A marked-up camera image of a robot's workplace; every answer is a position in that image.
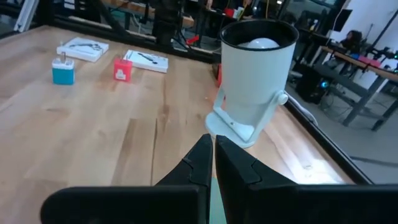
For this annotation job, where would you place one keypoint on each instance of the white box with tool picture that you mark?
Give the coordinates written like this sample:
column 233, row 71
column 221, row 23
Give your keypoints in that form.
column 82, row 49
column 146, row 60

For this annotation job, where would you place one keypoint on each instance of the small red cube box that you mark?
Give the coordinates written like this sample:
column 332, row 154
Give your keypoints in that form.
column 122, row 71

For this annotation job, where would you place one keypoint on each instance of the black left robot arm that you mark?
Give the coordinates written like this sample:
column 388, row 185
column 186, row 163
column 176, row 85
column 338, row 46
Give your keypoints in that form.
column 169, row 21

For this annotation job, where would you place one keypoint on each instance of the translucent green plastic bin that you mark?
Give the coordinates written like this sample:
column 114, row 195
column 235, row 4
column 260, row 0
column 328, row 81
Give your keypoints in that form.
column 217, row 205

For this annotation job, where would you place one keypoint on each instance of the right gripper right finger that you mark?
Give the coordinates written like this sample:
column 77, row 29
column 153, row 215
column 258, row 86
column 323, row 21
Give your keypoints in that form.
column 264, row 202

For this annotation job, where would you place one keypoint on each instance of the blue and white charger cube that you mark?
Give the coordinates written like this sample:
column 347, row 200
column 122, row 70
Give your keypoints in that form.
column 63, row 74

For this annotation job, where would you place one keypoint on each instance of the white cylindrical desk lamp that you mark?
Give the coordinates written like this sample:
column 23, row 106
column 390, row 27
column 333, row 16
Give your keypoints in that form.
column 255, row 81

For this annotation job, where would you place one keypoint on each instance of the person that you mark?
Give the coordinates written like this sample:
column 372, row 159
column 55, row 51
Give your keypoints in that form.
column 351, row 40

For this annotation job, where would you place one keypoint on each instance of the computer case with blue light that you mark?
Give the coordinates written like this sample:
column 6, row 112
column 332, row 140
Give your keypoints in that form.
column 314, row 85

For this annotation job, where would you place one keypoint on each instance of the wooden workbench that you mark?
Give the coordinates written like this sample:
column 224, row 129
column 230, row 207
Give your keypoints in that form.
column 367, row 65

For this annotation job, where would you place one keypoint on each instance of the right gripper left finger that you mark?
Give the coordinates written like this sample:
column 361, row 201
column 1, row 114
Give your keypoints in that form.
column 186, row 199

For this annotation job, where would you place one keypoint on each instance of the red mesh basket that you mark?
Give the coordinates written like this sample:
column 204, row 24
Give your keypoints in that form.
column 219, row 76

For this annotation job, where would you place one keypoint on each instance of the red bar piece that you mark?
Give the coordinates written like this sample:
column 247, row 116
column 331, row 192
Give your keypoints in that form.
column 192, row 40

